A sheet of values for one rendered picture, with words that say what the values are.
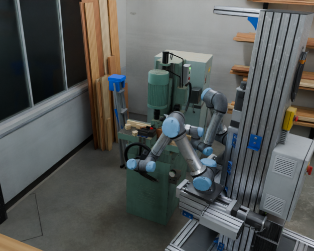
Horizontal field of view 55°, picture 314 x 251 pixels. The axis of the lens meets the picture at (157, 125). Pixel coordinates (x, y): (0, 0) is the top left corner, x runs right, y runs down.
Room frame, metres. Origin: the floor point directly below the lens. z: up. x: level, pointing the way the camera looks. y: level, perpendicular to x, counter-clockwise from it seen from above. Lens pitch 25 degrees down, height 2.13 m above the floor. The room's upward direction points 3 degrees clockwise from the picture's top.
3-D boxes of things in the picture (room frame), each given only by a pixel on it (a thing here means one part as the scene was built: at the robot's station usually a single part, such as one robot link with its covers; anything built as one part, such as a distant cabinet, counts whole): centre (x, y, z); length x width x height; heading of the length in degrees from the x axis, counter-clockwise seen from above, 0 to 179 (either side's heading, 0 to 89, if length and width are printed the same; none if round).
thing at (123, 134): (2.37, 0.05, 0.87); 0.61 x 0.30 x 0.06; 68
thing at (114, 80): (3.33, 0.44, 0.58); 0.27 x 0.25 x 1.16; 74
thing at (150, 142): (2.29, 0.09, 0.92); 0.15 x 0.13 x 0.09; 68
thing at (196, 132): (2.14, -0.32, 1.09); 0.11 x 0.08 x 0.09; 68
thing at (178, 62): (2.74, -0.10, 1.16); 0.22 x 0.22 x 0.72; 68
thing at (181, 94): (2.61, -0.21, 1.23); 0.09 x 0.08 x 0.15; 158
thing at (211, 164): (1.77, -0.37, 0.98); 0.13 x 0.12 x 0.14; 162
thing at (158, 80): (2.47, 0.01, 1.32); 0.18 x 0.18 x 0.31
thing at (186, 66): (2.71, -0.24, 1.40); 0.10 x 0.06 x 0.16; 158
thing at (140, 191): (2.58, -0.04, 0.36); 0.58 x 0.45 x 0.71; 158
